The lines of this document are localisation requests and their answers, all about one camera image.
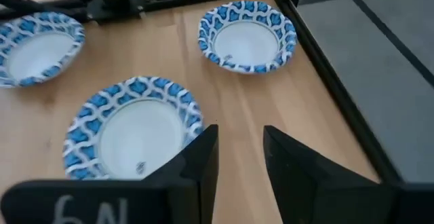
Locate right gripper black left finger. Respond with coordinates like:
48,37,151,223
0,124,220,224

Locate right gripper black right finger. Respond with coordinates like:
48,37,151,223
262,125,434,224

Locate blue patterned paper bowl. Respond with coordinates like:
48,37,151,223
197,0,298,75
0,12,86,89
62,75,205,181

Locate black aluminium table frame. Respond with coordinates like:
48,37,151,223
0,0,408,187

